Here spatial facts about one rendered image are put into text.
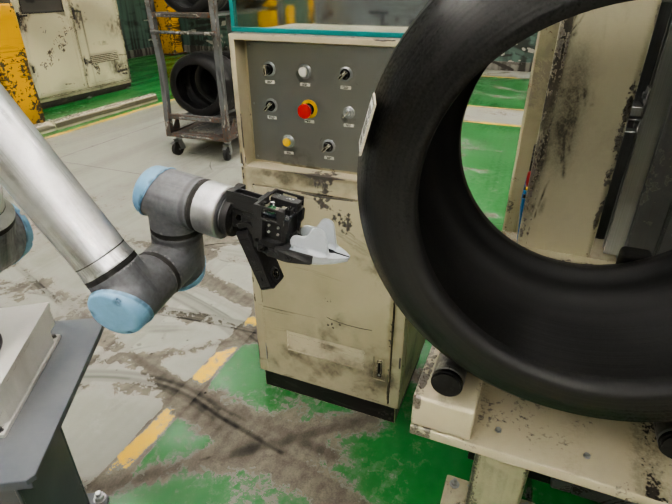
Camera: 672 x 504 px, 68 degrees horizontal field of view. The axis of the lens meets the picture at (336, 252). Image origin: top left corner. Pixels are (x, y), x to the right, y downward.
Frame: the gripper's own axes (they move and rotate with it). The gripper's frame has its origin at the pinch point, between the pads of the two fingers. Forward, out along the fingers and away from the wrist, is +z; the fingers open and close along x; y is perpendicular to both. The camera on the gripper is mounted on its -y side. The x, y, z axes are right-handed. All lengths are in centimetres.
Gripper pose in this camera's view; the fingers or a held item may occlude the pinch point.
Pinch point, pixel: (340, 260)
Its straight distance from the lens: 77.2
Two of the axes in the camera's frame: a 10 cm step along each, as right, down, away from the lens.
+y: 1.2, -8.5, -5.2
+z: 9.2, 2.9, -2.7
